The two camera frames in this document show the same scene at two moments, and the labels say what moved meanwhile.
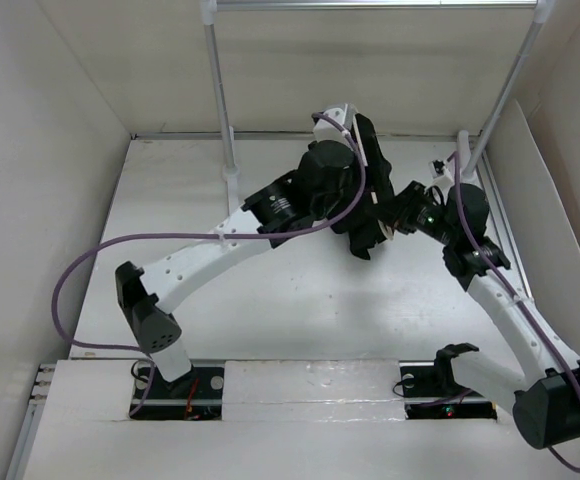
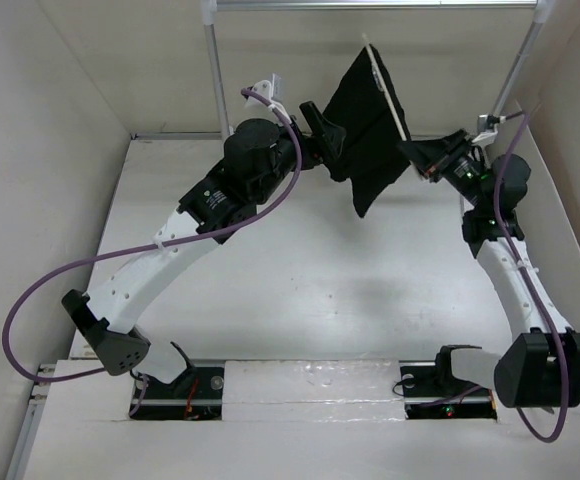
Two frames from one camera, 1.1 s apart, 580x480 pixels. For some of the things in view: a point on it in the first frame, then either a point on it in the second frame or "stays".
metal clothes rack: (468, 156) stays
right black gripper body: (417, 210) to (432, 166)
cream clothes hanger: (387, 232) to (379, 85)
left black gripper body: (350, 188) to (315, 149)
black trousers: (363, 224) to (366, 105)
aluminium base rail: (201, 395) stays
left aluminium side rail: (29, 426) stays
